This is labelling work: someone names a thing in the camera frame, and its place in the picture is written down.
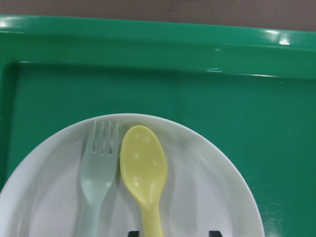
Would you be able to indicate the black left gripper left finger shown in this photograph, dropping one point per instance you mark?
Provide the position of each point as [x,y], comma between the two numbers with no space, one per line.
[133,234]

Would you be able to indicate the yellow plastic spoon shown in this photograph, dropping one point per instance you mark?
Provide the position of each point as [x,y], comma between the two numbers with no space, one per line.
[144,171]

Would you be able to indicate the pale green plastic fork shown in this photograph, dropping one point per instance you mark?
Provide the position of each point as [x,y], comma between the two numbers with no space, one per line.
[97,174]

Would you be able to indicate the white round plate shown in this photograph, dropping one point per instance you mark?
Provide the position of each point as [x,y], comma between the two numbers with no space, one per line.
[204,191]

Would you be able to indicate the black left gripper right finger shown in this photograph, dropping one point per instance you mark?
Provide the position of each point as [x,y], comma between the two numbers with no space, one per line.
[214,234]

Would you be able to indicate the green plastic tray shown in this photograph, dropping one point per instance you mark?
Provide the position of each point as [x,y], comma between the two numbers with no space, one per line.
[250,92]

